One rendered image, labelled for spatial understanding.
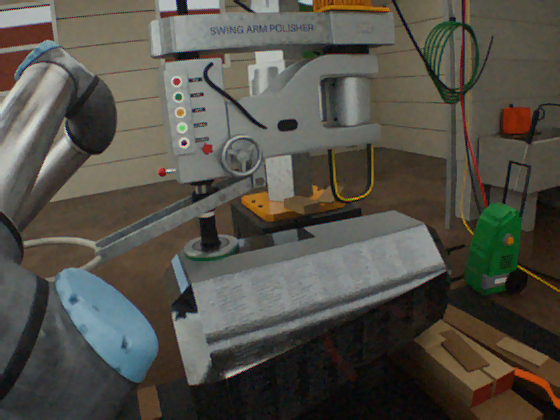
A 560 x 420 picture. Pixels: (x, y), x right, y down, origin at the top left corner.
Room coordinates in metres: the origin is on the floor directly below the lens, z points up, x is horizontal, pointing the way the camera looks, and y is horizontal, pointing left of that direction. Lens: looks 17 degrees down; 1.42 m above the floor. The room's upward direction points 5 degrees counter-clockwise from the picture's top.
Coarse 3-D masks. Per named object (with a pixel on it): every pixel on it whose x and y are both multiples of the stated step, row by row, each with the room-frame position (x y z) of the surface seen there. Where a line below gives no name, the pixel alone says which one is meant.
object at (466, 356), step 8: (416, 336) 1.60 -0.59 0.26; (424, 336) 1.59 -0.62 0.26; (432, 336) 1.58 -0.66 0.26; (440, 336) 1.57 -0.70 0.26; (448, 336) 1.57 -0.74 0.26; (456, 336) 1.56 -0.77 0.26; (416, 344) 1.55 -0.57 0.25; (424, 344) 1.53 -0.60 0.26; (432, 344) 1.52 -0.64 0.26; (440, 344) 1.53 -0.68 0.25; (448, 344) 1.51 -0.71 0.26; (456, 344) 1.50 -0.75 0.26; (464, 344) 1.49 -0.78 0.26; (448, 352) 1.46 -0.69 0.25; (456, 352) 1.44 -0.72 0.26; (464, 352) 1.43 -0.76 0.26; (472, 352) 1.42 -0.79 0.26; (464, 360) 1.38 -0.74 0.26; (472, 360) 1.37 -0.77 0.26; (480, 360) 1.36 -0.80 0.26; (464, 368) 1.33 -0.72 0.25; (472, 368) 1.32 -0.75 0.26
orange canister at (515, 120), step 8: (512, 104) 3.81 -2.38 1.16; (504, 112) 3.85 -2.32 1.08; (512, 112) 3.76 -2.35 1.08; (520, 112) 3.78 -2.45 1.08; (528, 112) 3.83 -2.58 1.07; (504, 120) 3.85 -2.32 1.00; (512, 120) 3.76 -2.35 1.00; (520, 120) 3.78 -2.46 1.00; (528, 120) 3.83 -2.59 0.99; (504, 128) 3.85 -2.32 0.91; (512, 128) 3.76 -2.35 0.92; (520, 128) 3.78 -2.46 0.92; (528, 128) 3.83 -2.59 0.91; (504, 136) 3.79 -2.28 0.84; (512, 136) 3.70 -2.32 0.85; (520, 136) 3.74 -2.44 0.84
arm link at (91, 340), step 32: (64, 288) 0.37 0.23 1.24; (96, 288) 0.42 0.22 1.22; (32, 320) 0.32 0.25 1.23; (64, 320) 0.34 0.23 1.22; (96, 320) 0.35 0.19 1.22; (128, 320) 0.40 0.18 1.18; (32, 352) 0.31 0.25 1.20; (64, 352) 0.33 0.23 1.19; (96, 352) 0.33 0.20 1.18; (128, 352) 0.35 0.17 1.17; (0, 384) 0.28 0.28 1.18; (32, 384) 0.30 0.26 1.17; (64, 384) 0.31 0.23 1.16; (96, 384) 0.33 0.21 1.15; (128, 384) 0.35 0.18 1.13; (0, 416) 0.31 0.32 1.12; (32, 416) 0.30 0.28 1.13; (64, 416) 0.31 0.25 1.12; (96, 416) 0.33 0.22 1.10
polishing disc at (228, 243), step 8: (192, 240) 1.58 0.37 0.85; (200, 240) 1.57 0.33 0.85; (224, 240) 1.55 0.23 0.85; (232, 240) 1.54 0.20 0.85; (184, 248) 1.50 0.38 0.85; (192, 248) 1.49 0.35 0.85; (200, 248) 1.48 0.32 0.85; (208, 248) 1.47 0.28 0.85; (216, 248) 1.47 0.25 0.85; (224, 248) 1.46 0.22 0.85; (232, 248) 1.47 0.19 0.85; (192, 256) 1.44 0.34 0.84; (200, 256) 1.42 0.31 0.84; (208, 256) 1.42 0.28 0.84
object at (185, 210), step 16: (224, 192) 1.49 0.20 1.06; (240, 192) 1.52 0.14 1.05; (176, 208) 1.53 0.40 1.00; (192, 208) 1.44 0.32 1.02; (208, 208) 1.47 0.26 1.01; (144, 224) 1.48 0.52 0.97; (160, 224) 1.40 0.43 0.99; (176, 224) 1.42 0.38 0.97; (112, 240) 1.43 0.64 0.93; (128, 240) 1.35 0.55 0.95; (144, 240) 1.37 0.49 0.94; (112, 256) 1.33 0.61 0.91
